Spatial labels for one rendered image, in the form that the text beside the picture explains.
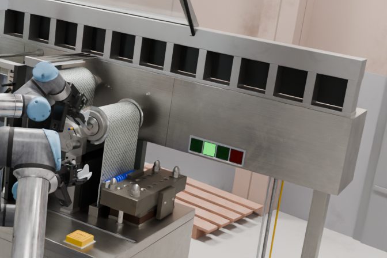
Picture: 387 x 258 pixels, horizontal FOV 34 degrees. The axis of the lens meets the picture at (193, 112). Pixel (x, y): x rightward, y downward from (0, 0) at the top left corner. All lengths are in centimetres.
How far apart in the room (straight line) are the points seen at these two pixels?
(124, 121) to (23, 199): 84
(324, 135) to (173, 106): 64
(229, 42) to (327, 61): 40
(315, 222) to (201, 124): 62
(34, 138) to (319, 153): 110
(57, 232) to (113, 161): 37
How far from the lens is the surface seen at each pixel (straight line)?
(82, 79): 267
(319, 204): 265
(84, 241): 227
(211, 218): 475
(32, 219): 178
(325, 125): 240
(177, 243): 266
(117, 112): 251
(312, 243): 271
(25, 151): 182
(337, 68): 237
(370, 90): 497
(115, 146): 252
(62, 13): 292
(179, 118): 263
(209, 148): 258
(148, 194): 244
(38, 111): 205
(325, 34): 509
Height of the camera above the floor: 190
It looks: 13 degrees down
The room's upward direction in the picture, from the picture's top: 8 degrees clockwise
